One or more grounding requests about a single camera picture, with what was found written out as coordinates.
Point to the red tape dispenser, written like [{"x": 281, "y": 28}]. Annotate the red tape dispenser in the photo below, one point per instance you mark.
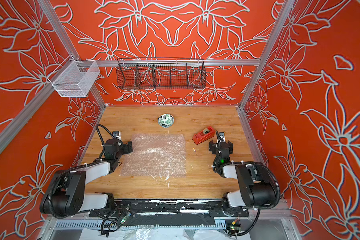
[{"x": 204, "y": 135}]

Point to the black wire mesh basket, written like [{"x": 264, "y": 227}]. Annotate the black wire mesh basket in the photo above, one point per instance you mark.
[{"x": 161, "y": 74}]

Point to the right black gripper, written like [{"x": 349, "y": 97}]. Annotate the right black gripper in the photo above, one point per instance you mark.
[{"x": 220, "y": 145}]

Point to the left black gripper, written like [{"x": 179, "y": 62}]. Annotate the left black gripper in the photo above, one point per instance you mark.
[{"x": 125, "y": 147}]

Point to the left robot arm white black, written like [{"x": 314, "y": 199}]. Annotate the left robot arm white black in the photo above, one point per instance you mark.
[{"x": 66, "y": 195}]

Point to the green leaf pattern bowl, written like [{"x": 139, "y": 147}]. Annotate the green leaf pattern bowl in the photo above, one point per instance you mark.
[{"x": 166, "y": 120}]

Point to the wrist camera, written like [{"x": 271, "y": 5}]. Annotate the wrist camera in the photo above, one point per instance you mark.
[
  {"x": 221, "y": 136},
  {"x": 116, "y": 134}
]

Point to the clear bubble wrap sheet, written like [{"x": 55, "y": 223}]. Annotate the clear bubble wrap sheet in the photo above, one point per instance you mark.
[{"x": 155, "y": 155}]

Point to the clear plastic hanging bin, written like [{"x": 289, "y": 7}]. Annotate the clear plastic hanging bin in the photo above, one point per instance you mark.
[{"x": 73, "y": 81}]

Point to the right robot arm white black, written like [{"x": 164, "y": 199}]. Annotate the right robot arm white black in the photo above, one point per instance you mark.
[{"x": 258, "y": 186}]

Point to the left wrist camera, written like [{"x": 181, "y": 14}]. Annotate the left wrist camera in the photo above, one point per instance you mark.
[{"x": 116, "y": 134}]

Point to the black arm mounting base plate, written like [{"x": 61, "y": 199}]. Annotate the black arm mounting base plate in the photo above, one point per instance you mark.
[{"x": 209, "y": 207}]

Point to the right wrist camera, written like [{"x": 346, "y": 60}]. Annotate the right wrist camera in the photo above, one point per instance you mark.
[{"x": 221, "y": 136}]

